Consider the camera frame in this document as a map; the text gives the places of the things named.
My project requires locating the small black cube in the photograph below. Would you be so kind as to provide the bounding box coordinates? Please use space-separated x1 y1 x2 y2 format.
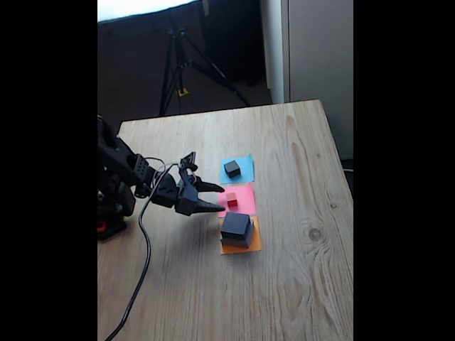
223 160 242 179

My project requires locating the medium black block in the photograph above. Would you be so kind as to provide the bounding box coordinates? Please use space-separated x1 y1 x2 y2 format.
220 212 252 239

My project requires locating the bright white panel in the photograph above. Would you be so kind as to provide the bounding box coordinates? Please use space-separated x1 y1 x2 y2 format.
97 0 200 22

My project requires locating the pink paper sheet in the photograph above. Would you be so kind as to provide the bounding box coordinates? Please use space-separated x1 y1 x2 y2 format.
217 183 257 218

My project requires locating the orange paper sheet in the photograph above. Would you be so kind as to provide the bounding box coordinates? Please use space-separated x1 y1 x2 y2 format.
219 215 262 256

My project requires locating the black tripod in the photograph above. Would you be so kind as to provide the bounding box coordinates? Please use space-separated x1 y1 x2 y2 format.
158 21 253 117

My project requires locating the large black block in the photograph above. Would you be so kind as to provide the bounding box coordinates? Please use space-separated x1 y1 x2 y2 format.
220 219 255 249

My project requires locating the black camera cable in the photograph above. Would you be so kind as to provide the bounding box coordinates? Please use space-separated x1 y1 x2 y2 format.
105 163 178 341

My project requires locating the blue paper sheet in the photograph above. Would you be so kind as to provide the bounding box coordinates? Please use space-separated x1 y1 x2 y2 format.
219 153 256 185

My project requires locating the bare circuit board camera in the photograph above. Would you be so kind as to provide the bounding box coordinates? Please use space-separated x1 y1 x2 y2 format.
178 151 199 172

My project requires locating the white cabinet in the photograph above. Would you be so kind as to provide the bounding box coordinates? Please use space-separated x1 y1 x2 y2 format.
259 0 354 161

